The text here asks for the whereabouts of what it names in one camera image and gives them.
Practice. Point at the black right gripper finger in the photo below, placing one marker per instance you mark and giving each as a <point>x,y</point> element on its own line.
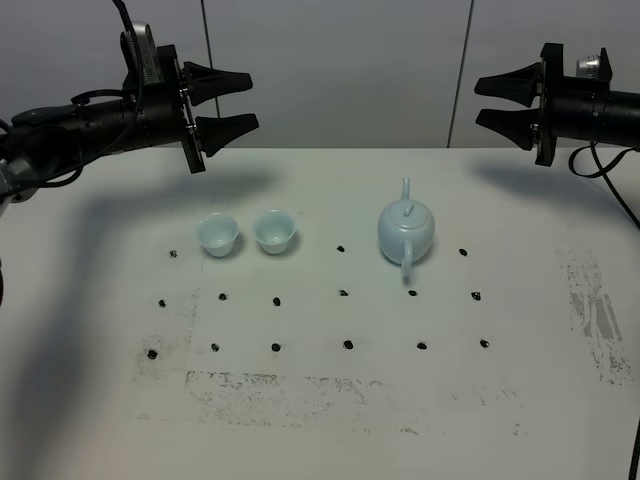
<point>520,86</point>
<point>517,126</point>

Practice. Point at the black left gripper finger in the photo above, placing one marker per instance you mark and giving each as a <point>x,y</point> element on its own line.
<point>204,83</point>
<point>216,133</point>

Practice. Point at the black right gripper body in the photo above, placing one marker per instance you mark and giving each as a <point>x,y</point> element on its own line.
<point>571,107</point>

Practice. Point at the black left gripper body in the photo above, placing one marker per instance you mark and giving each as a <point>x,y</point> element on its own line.
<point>165,114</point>

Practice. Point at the light blue porcelain teapot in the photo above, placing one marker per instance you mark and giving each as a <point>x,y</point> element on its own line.
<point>405,231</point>

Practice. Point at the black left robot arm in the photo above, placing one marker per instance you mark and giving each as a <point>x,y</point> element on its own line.
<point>49,147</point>

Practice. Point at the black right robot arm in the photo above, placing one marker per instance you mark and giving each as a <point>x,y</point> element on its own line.
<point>624,107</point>

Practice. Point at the left light blue teacup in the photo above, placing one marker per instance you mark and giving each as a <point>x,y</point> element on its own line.
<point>217,234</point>

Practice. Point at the light blue teacup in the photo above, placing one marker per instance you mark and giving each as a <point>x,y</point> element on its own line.
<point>275,232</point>
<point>217,234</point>

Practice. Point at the right light blue teacup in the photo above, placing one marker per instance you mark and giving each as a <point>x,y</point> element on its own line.
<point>275,232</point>

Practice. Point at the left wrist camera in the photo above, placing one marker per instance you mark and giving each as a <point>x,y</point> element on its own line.
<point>140,46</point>

